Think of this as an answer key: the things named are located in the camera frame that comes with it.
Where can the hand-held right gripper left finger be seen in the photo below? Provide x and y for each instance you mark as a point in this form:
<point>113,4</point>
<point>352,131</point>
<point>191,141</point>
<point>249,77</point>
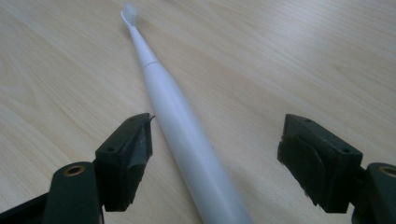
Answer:
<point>121,161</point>

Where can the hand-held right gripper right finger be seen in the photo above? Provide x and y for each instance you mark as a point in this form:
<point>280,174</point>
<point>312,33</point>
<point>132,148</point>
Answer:
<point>323,165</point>

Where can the white electric toothbrush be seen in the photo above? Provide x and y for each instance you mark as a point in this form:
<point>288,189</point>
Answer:
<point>183,130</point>

